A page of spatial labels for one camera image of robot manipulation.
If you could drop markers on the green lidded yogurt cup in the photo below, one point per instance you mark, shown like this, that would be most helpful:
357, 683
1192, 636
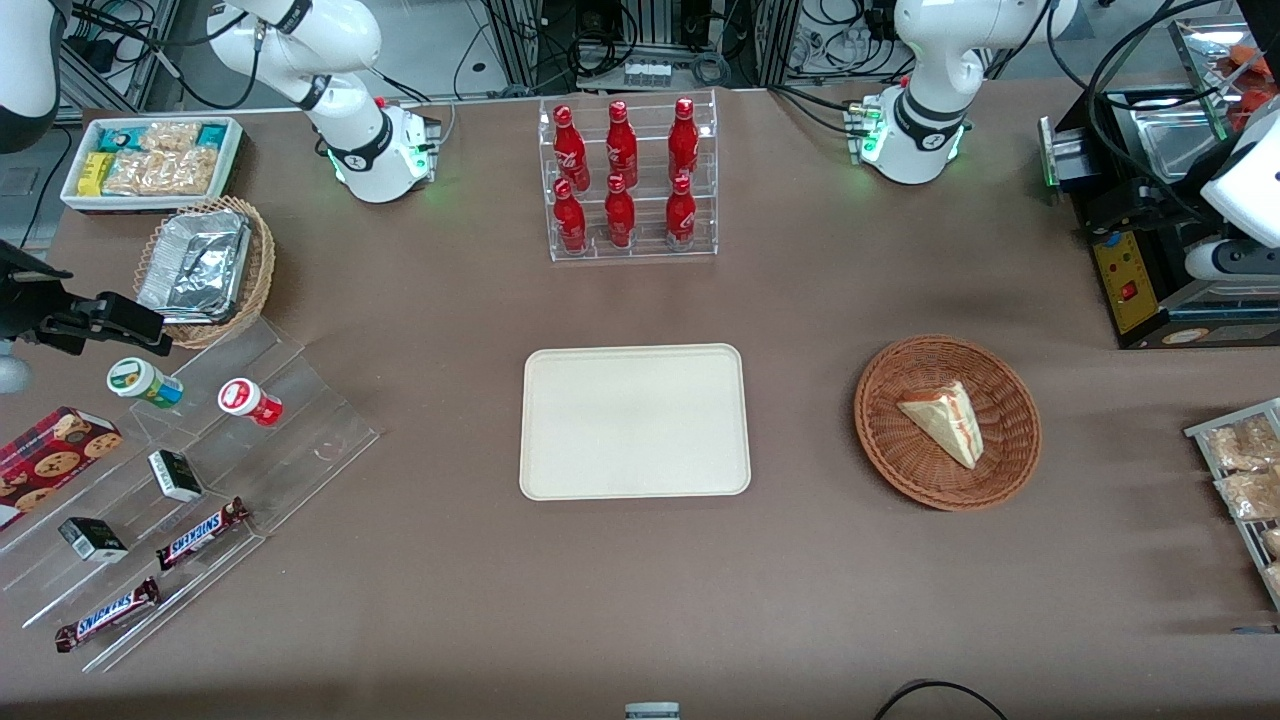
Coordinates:
135, 378

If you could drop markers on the small grey device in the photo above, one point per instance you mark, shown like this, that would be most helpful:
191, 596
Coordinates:
652, 712

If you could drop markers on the snickers chocolate bar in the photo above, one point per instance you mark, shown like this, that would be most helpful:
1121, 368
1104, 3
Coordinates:
105, 615
200, 535

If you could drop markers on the stainless steel pan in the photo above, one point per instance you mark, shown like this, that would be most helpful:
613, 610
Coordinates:
1175, 140

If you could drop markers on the red sausage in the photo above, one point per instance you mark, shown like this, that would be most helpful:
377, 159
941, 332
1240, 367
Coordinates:
1262, 97
1255, 55

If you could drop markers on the red cola bottle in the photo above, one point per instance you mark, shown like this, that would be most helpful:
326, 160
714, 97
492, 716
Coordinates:
570, 222
683, 145
622, 150
620, 218
681, 216
572, 155

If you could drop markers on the white rectangular snack bin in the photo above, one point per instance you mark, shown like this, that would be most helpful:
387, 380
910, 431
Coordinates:
232, 160

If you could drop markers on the large round brown wicker basket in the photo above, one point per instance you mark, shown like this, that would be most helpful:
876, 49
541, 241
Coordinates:
900, 470

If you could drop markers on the large clear bag of crackers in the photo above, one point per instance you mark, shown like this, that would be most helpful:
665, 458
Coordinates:
165, 172

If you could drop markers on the red lidded yogurt cup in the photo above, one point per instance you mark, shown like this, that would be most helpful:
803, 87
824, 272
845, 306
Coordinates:
245, 400

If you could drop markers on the white power strip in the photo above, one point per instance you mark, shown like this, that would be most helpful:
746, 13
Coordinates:
648, 73

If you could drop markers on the red cookie box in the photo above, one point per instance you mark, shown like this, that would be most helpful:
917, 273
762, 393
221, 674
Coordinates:
50, 460

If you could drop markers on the teal snack packet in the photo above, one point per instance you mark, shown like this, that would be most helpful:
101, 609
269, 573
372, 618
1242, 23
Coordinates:
118, 138
212, 133

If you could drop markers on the clear bag of nuts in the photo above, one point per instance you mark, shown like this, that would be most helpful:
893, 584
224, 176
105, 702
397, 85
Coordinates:
1250, 495
1240, 445
1272, 543

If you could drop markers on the triangular sandwich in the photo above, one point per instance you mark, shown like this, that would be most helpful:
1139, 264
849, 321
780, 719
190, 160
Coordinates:
948, 425

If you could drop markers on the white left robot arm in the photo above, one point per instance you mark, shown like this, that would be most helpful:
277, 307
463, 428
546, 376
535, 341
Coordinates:
925, 60

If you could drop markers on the small clear bag of crackers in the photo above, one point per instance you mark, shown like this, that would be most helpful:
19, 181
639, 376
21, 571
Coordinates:
170, 136

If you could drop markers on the beige rectangular tray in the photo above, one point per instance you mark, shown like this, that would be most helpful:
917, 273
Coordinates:
635, 420

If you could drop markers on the yellow snack packet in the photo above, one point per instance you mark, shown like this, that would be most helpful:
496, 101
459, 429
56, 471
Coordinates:
94, 174

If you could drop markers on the clear acrylic bottle rack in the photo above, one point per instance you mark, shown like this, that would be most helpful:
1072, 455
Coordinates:
645, 250

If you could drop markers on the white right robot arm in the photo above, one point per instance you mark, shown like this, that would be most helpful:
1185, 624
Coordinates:
350, 150

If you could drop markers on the stack of foil trays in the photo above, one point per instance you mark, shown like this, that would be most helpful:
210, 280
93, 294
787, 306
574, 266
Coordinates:
195, 265

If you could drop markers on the small black carton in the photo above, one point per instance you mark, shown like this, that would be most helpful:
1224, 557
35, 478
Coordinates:
92, 540
176, 476

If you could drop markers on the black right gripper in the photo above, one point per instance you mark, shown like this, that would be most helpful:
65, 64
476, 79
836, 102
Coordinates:
28, 303

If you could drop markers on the clear acrylic stepped display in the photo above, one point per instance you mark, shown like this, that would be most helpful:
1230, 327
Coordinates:
300, 430

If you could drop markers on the small light wicker basket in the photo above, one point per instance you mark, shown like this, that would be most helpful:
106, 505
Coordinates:
262, 270

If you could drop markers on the black food warmer machine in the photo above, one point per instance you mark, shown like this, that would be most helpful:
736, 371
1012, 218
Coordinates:
1125, 280

